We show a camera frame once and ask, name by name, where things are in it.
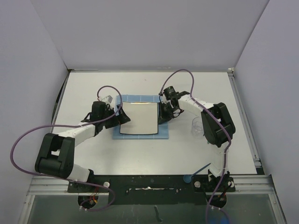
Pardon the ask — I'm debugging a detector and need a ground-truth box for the blue plastic spoon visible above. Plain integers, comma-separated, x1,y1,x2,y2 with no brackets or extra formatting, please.
183,163,211,183

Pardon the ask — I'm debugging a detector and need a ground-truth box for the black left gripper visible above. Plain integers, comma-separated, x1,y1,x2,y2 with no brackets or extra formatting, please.
100,105,130,128

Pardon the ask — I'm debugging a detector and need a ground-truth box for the aluminium table frame rail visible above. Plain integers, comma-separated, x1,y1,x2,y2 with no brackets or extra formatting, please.
228,67,287,224

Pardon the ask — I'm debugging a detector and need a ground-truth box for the clear drinking glass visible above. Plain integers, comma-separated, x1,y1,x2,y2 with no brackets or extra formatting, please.
191,117,204,137

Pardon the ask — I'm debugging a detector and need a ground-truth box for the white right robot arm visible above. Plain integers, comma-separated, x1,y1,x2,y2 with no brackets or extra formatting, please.
158,86,235,191

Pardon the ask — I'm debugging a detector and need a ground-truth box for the blue grid placemat cloth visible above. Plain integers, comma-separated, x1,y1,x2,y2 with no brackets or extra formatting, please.
113,95,169,140

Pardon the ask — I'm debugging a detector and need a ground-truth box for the square white plate dark rim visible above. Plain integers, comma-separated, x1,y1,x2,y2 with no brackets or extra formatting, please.
120,102,158,135

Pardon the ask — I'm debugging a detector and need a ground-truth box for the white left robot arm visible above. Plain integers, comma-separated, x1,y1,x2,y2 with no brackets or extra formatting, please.
35,101,131,192

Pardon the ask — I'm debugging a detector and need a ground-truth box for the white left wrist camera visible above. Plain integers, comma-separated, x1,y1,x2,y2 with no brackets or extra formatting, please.
98,95,113,104

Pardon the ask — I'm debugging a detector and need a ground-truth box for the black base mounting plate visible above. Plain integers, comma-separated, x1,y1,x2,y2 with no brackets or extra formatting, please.
67,175,235,207

